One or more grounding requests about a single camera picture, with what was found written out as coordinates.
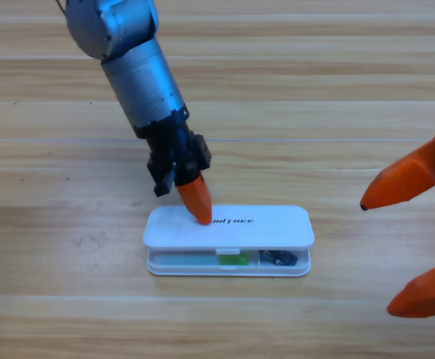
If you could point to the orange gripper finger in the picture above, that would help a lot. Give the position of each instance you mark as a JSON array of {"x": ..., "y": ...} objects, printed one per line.
[{"x": 430, "y": 295}]

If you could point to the green highlighter pen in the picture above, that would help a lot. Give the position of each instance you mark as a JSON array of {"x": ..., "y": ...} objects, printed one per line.
[{"x": 234, "y": 260}]

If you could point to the white Unitree pencil case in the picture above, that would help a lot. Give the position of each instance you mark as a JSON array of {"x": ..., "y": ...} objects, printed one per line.
[{"x": 269, "y": 228}]

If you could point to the black sleeved eraser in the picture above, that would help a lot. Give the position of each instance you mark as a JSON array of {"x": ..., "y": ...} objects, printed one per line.
[{"x": 277, "y": 258}]

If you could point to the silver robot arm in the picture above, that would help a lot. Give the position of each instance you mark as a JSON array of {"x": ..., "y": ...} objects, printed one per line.
[{"x": 127, "y": 45}]

